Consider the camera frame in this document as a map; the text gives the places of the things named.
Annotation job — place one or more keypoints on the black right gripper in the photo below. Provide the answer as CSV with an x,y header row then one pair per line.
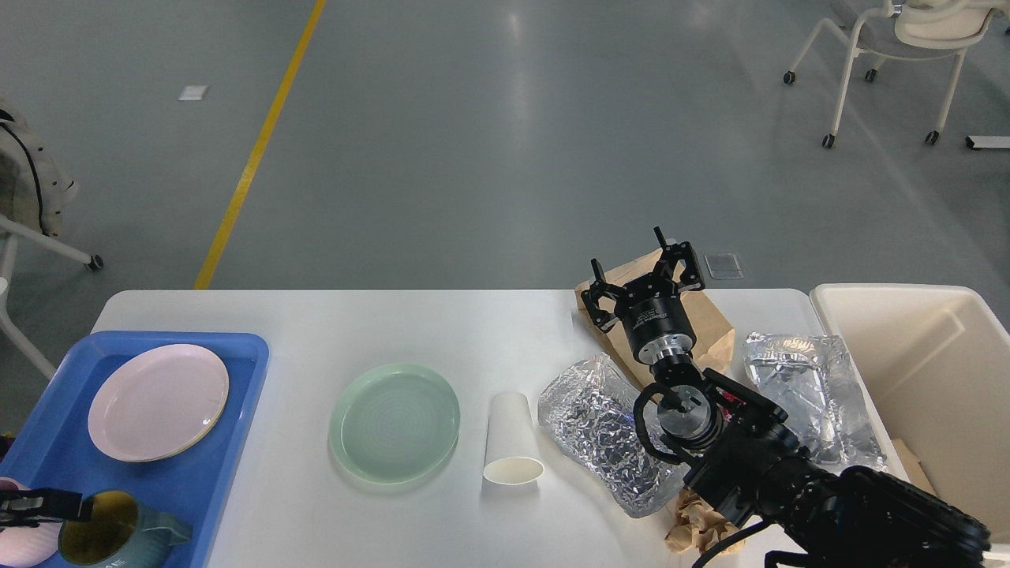
x,y
653,315

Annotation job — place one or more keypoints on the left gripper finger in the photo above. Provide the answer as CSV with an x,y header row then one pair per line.
x,y
43,506

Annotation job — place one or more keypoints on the brown paper bag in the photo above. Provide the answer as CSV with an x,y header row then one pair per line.
x,y
710,323

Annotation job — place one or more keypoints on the teal mug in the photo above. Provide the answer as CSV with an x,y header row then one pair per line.
x,y
121,532

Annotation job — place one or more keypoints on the light green plate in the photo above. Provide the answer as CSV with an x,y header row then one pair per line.
x,y
395,424

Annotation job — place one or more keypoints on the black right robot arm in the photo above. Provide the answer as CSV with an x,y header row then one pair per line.
x,y
744,461

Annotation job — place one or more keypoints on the pink cup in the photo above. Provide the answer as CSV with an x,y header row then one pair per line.
x,y
22,546

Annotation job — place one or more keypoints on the crumpled foil bag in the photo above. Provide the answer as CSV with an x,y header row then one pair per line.
x,y
588,410

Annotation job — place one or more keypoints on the blue plastic tray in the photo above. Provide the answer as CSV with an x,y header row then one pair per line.
x,y
54,448

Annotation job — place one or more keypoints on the pink plate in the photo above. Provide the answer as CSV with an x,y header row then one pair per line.
x,y
159,403

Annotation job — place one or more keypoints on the flat foil tray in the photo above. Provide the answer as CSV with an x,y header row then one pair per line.
x,y
814,380

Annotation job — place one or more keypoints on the white paper cup lying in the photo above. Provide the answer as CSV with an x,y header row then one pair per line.
x,y
511,455

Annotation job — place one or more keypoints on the crumpled brown paper ball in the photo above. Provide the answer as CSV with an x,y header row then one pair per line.
x,y
696,526

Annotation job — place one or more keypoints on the white plastic bin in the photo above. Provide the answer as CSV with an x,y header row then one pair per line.
x,y
935,362

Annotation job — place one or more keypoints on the cardboard piece in bin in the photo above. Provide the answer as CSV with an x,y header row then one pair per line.
x,y
911,465

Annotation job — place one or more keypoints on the white bar on floor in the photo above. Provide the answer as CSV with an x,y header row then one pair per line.
x,y
978,142

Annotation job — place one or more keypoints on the white chair on wheels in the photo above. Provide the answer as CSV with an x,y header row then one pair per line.
x,y
911,31

